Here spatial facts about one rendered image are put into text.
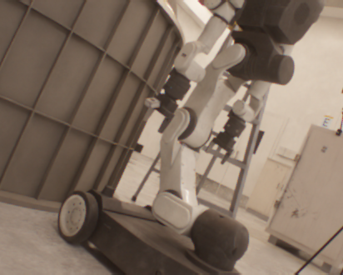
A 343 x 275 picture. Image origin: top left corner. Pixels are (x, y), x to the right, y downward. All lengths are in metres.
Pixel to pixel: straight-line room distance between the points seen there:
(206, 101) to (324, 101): 7.75
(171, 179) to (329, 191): 3.11
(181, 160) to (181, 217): 0.25
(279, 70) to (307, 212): 3.17
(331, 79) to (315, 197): 5.30
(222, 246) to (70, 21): 1.12
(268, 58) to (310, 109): 7.77
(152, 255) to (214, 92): 0.68
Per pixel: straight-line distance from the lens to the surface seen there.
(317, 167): 4.48
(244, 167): 2.37
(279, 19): 1.47
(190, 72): 1.36
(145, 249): 1.28
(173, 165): 1.49
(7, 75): 1.65
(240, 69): 1.49
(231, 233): 1.28
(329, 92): 9.23
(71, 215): 1.53
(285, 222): 4.48
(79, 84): 1.75
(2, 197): 1.66
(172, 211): 1.38
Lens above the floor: 0.48
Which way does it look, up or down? 2 degrees up
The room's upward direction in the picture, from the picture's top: 25 degrees clockwise
